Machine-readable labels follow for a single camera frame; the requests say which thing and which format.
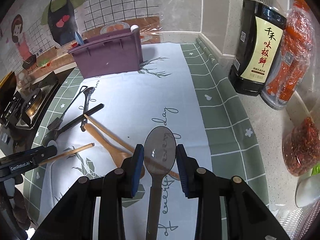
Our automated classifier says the wooden chopstick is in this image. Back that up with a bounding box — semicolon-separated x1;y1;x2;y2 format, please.
84;116;180;180
39;142;95;166

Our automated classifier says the wooden spoon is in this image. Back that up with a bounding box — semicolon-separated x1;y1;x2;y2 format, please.
84;124;135;167

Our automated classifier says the grey metal spoon black handle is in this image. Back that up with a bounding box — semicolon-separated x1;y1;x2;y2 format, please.
144;126;176;239

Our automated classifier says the steel spoon black handle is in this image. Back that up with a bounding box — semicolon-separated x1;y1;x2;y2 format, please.
42;103;104;146

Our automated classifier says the black shovel shaped spoon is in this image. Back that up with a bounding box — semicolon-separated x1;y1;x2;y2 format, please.
47;86;88;131

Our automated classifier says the small black spoon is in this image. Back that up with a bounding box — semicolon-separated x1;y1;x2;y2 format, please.
80;87;95;132

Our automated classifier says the blue plastic spoon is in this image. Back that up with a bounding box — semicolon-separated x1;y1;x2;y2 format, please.
75;31;84;46

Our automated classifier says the black spoon white ball end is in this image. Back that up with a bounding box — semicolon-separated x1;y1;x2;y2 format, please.
130;24;139;32

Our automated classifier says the black gas stove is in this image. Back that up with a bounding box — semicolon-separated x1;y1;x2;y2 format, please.
1;72;59;130

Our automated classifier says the green white table mat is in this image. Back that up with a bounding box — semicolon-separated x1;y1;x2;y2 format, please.
27;41;269;239

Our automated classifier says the purple plastic utensil box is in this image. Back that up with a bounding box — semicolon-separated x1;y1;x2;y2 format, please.
68;28;143;79

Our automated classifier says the yellow lid chili jar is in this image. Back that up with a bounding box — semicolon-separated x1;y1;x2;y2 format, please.
282;117;319;177

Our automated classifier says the white bowl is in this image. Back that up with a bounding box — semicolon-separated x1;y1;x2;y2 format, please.
295;174;320;208

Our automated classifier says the orange cap chili bottle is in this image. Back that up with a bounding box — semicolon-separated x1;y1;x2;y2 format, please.
260;0;316;110

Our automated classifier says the dark soy sauce bottle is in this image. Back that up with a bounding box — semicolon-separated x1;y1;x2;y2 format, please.
228;0;286;96

